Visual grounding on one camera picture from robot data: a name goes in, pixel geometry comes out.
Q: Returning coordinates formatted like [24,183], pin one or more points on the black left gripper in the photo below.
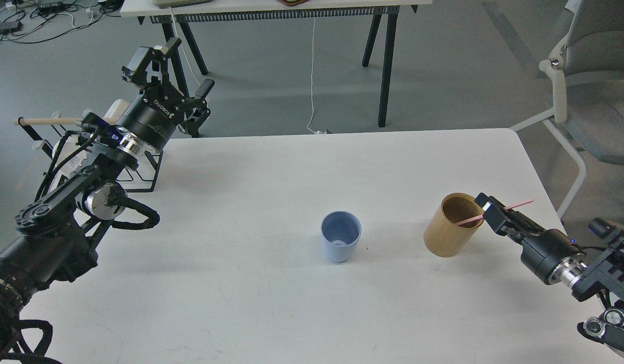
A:
[152,116]

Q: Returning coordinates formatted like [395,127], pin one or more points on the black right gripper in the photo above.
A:
[543,251]

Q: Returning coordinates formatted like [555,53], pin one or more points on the blue plastic cup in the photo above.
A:
[340,232]

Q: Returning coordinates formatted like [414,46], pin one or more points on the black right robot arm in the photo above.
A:
[603,278]

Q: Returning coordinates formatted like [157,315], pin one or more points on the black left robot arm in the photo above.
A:
[80,199]

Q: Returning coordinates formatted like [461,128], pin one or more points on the bamboo cylinder holder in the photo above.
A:
[456,220]

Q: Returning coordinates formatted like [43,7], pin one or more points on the wooden dowel rod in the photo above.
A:
[22,121]

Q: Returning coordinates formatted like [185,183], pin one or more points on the grey office chair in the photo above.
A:
[586,69]

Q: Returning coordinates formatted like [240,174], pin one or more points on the black wire rack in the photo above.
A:
[141,180]

